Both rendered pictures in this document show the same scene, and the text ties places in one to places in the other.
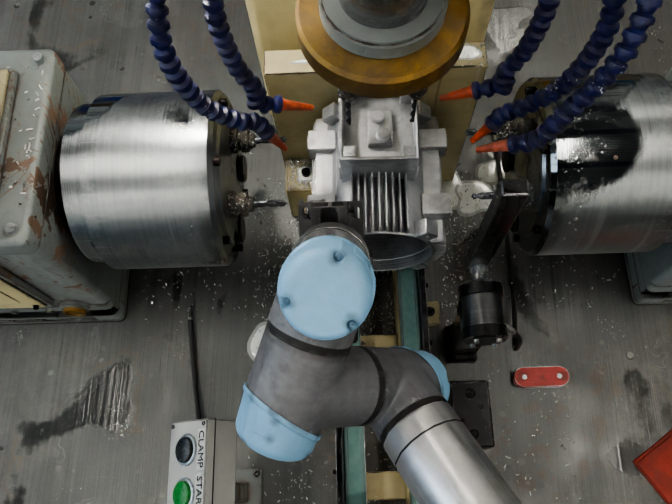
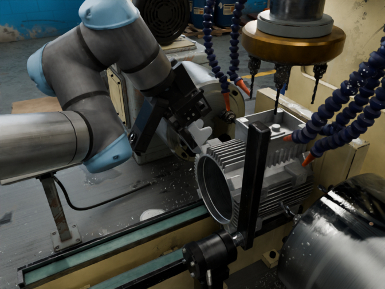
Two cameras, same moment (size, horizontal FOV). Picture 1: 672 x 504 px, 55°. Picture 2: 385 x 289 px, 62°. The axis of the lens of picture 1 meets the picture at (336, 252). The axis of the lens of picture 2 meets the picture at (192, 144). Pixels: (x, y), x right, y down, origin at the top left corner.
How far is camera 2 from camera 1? 62 cm
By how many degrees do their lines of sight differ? 48
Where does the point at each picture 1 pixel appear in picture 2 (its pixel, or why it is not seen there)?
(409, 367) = (106, 117)
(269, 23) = (290, 96)
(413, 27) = (286, 22)
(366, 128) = not seen: hidden behind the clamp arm
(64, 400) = not seen: hidden behind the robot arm
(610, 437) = not seen: outside the picture
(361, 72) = (249, 30)
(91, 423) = (86, 174)
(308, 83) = (270, 107)
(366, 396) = (73, 86)
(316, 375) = (67, 39)
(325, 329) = (82, 8)
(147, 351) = (128, 177)
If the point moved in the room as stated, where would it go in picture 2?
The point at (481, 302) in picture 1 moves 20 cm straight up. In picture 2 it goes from (212, 238) to (217, 140)
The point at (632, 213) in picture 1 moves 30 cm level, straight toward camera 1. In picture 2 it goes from (350, 279) to (141, 218)
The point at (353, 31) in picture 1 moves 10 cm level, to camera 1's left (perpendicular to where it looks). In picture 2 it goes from (263, 15) to (228, 5)
